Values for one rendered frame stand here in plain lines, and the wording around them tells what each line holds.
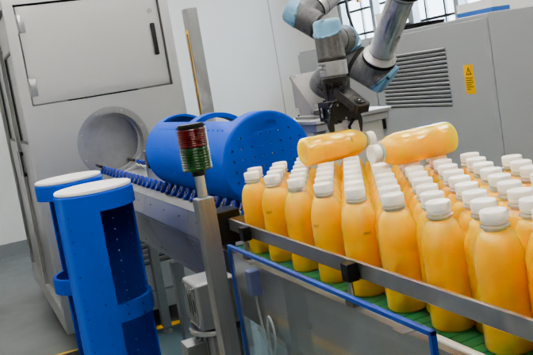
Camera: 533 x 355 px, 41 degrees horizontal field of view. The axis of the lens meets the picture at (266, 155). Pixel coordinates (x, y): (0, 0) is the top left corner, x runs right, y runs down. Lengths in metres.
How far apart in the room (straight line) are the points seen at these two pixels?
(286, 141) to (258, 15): 5.66
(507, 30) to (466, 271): 2.56
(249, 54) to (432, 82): 3.95
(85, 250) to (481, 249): 1.79
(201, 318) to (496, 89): 2.17
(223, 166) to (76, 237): 0.76
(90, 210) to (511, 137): 2.03
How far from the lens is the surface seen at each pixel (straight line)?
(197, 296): 1.80
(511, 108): 3.63
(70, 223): 2.62
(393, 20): 2.36
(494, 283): 1.05
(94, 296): 2.65
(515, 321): 1.02
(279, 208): 1.67
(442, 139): 1.58
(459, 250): 1.15
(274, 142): 2.10
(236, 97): 7.58
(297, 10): 2.04
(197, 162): 1.51
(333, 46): 1.90
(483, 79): 3.62
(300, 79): 2.68
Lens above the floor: 1.34
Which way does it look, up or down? 6 degrees down
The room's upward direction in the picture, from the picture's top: 9 degrees counter-clockwise
